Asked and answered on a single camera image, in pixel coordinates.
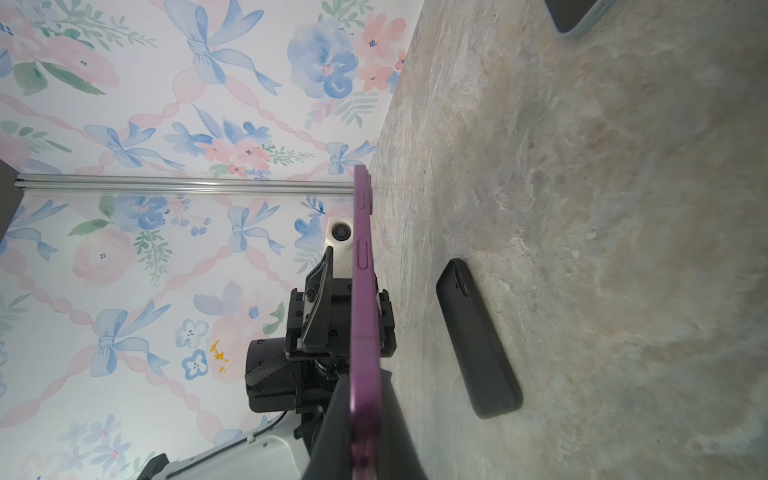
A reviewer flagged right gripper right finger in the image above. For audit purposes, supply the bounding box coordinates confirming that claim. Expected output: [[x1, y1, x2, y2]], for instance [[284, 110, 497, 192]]
[[379, 370, 426, 480]]

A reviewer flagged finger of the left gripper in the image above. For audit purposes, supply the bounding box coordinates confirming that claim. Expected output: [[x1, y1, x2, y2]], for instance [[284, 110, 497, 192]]
[[301, 247, 334, 354], [378, 289, 396, 358]]

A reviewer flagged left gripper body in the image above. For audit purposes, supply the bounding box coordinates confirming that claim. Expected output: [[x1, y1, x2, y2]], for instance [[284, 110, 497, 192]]
[[284, 272, 397, 361]]

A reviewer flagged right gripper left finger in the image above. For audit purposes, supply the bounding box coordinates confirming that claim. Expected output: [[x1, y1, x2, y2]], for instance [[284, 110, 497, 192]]
[[302, 377, 352, 480]]

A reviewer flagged phone with pink edge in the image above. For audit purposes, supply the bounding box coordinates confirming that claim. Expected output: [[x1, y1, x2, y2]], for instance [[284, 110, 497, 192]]
[[350, 165, 382, 480]]

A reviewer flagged black phone case with camera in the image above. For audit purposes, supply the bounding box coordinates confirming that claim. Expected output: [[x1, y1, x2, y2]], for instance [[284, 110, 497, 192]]
[[436, 258, 523, 419]]

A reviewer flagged light blue phone case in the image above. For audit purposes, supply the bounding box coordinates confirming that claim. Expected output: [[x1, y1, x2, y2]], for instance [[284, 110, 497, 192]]
[[544, 0, 616, 38]]

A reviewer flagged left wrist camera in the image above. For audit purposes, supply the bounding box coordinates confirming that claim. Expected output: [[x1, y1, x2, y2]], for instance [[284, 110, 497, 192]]
[[325, 217, 354, 279]]

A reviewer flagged left corner aluminium post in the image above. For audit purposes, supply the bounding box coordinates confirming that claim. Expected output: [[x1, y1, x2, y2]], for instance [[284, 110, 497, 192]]
[[14, 174, 354, 195]]

